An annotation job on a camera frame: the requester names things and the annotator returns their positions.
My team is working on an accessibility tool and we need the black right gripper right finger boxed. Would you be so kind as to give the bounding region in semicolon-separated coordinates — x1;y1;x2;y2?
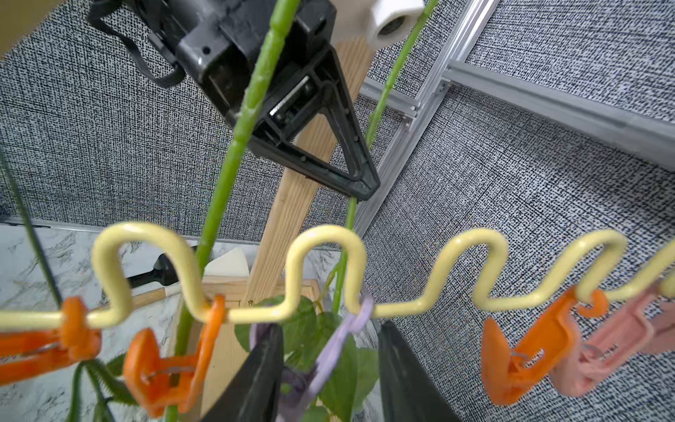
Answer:
378;321;460;421

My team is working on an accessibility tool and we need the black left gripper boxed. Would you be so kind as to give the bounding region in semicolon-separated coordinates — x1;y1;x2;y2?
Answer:
127;1;380;200

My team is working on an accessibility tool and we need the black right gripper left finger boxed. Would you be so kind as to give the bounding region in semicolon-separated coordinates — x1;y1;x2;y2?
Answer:
202;324;284;421

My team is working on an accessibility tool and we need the purple clothespin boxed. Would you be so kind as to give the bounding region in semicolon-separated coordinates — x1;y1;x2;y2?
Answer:
237;297;379;421

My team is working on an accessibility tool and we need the peach rose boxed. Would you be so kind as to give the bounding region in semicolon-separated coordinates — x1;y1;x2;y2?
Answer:
234;0;439;422

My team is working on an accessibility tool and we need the cream rose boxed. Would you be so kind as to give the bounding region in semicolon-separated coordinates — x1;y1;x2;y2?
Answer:
164;0;302;422

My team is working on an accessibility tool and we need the orange clothespin lowest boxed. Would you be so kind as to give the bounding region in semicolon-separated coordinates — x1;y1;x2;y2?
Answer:
1;297;102;385

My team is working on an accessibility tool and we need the wooden clothes rack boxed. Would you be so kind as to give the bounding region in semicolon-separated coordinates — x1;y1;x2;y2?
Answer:
0;0;378;422

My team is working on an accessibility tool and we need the orange clothespin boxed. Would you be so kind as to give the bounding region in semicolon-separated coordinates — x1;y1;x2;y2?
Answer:
481;288;580;405
122;295;228;418

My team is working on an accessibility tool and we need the orange clothespin upper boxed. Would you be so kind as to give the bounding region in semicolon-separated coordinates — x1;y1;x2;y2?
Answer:
481;288;580;405

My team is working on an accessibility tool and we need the wooden stick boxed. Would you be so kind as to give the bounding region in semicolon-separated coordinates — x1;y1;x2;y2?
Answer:
132;286;181;311

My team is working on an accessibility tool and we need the pink clothespin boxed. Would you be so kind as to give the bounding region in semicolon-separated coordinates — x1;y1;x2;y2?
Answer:
549;286;658;397
641;302;674;355

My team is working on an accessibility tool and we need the pink clothespin far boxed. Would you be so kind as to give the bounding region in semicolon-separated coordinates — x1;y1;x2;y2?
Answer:
641;302;674;355

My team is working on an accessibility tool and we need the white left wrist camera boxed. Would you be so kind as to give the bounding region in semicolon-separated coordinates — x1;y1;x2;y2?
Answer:
331;0;426;51

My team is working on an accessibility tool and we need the black handled spatula tool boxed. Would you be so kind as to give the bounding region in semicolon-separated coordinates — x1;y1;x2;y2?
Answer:
99;244;251;302

